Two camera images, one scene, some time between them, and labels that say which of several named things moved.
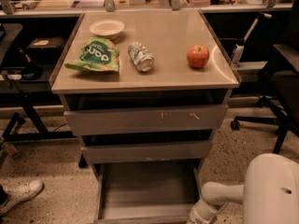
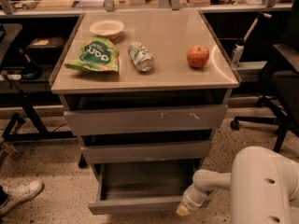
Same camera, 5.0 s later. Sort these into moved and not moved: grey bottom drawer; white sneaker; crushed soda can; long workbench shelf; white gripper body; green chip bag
Moved: grey bottom drawer; white gripper body
Not moved: crushed soda can; green chip bag; long workbench shelf; white sneaker
